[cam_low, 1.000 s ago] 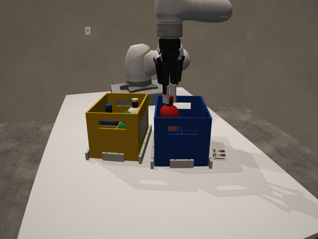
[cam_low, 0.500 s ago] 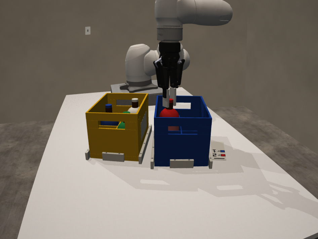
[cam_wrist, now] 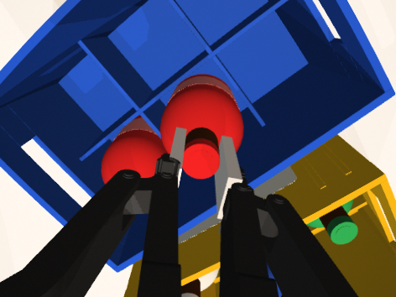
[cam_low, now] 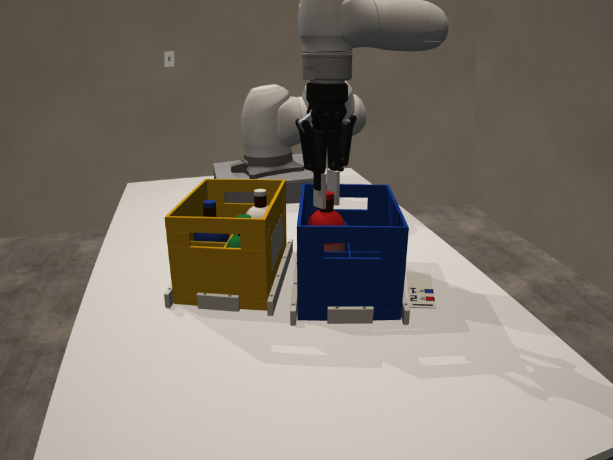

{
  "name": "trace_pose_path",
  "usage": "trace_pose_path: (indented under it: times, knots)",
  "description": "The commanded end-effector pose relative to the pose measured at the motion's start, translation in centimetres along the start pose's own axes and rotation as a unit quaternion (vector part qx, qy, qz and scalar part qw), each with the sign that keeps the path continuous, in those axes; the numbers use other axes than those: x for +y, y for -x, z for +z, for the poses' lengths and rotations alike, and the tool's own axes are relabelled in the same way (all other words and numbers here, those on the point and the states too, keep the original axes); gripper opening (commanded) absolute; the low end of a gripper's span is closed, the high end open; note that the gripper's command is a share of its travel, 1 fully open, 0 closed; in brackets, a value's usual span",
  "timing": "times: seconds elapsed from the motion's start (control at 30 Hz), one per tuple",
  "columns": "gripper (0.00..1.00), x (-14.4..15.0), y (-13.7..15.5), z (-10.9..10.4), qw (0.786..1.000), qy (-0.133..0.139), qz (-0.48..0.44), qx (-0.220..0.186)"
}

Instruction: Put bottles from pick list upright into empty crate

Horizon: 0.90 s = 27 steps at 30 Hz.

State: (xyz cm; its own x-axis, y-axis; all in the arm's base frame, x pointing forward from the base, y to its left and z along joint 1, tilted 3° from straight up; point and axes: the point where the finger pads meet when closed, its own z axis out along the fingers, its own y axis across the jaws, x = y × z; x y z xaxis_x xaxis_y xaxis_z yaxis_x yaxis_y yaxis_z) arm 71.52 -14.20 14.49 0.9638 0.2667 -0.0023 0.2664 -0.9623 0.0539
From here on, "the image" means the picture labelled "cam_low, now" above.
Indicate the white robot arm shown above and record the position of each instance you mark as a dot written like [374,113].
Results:
[332,27]

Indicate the brown crate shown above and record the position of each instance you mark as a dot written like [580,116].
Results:
[248,271]

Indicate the cream white bottle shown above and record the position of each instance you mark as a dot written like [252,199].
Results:
[258,210]

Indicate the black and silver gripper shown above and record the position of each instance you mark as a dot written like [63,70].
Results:
[320,135]

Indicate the dark blue crate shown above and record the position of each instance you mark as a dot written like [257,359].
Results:
[352,277]

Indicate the blue bottle with grey label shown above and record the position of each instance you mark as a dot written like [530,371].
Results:
[209,209]

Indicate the beige paper pick list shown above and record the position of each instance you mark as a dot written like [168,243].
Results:
[420,290]

